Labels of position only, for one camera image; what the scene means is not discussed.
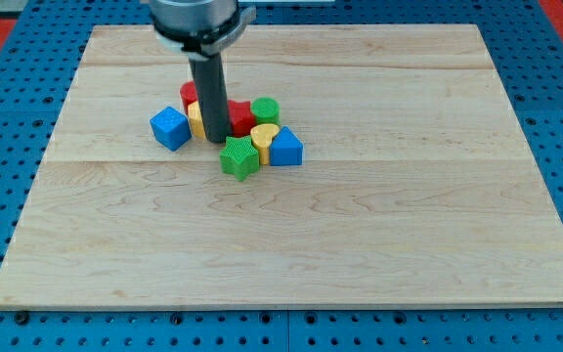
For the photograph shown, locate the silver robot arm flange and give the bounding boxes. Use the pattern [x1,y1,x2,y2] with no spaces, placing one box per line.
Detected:
[149,0,257,59]

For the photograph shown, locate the green star block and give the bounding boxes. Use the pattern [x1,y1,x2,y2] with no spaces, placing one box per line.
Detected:
[219,136,260,182]

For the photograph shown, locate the red star block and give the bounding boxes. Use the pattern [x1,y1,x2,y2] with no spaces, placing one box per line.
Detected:
[228,100,256,138]

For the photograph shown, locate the blue cube block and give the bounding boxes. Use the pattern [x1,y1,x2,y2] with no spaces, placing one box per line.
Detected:
[150,107,192,151]

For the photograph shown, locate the blue triangle block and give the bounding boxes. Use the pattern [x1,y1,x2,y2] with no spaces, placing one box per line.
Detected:
[270,126,304,166]

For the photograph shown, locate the yellow heart block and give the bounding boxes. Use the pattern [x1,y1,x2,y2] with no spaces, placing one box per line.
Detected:
[250,123,280,165]

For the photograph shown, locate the green cylinder block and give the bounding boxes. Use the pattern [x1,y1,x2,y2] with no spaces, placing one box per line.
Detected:
[250,97,280,125]

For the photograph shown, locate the yellow block behind rod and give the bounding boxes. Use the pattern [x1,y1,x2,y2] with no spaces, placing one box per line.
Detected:
[187,101,206,139]

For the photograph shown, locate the red cylinder block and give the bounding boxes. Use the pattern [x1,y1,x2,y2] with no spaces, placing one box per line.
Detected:
[179,80,197,112]

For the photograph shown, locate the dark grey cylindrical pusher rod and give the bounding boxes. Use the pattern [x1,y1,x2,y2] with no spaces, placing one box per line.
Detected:
[189,54,232,144]

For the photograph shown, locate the light wooden board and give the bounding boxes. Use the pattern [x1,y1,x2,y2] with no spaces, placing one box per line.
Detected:
[0,24,563,311]

